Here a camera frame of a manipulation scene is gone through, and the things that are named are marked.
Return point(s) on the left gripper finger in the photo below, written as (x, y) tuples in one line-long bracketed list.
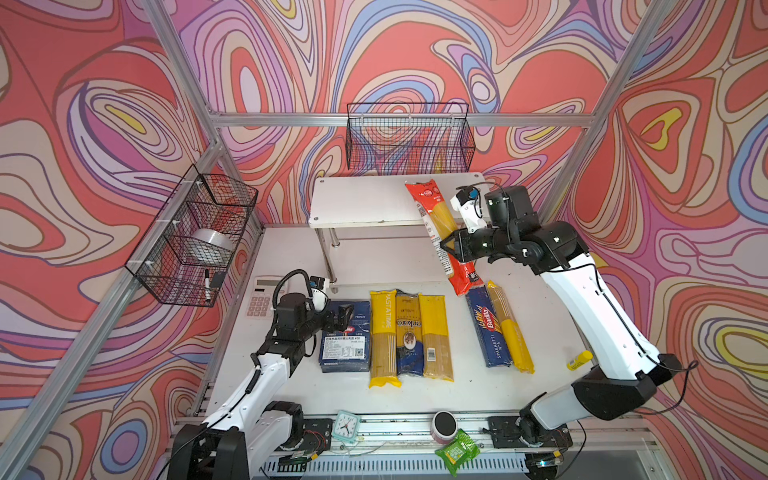
[(335, 328), (345, 313)]

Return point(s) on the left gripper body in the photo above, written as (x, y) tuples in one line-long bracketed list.
[(313, 323)]

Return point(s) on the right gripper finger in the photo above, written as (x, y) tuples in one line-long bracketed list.
[(459, 268), (456, 239)]

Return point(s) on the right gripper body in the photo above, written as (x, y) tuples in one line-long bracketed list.
[(489, 242)]

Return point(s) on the blue Barilla pasta box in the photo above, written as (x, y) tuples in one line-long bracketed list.
[(348, 351)]

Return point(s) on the red spaghetti bag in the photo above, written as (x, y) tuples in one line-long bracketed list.
[(440, 224)]

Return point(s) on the blue Barilla spaghetti box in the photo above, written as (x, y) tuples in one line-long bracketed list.
[(491, 340)]

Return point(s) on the yellow narrow spaghetti bag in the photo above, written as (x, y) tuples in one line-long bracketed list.
[(510, 328)]

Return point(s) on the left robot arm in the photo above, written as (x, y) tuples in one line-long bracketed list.
[(237, 439)]

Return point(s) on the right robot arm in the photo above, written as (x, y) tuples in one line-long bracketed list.
[(502, 224)]

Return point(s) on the white two-tier shelf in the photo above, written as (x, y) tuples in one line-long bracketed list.
[(370, 231)]

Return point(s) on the yellow Pastatime spaghetti bag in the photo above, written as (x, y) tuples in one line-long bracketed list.
[(383, 335)]

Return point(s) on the white pink calculator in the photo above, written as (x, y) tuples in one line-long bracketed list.
[(258, 302)]

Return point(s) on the blue yellow Ankara spaghetti bag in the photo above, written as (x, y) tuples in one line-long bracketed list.
[(409, 343)]

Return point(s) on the mint alarm clock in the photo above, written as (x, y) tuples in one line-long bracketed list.
[(345, 427)]

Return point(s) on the yellow clear spaghetti bag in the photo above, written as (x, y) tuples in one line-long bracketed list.
[(435, 336)]

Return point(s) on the black marker pen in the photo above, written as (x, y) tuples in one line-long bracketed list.
[(207, 286)]

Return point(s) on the silver tape roll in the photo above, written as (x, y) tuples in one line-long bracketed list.
[(209, 247)]

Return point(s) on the yellow glue stick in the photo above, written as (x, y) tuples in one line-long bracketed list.
[(582, 359)]

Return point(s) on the green snack packet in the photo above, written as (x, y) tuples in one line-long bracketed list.
[(461, 450)]

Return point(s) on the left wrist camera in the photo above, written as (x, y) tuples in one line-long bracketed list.
[(318, 290)]

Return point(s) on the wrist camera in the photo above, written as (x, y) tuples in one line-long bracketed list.
[(467, 203), (318, 290)]

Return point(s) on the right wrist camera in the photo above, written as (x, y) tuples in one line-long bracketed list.
[(467, 203)]

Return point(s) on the black wire basket back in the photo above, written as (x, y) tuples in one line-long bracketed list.
[(409, 138)]

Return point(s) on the black wire basket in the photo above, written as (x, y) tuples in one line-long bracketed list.
[(200, 200), (409, 138)]

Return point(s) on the black wire basket left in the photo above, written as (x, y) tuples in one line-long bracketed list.
[(200, 200)]

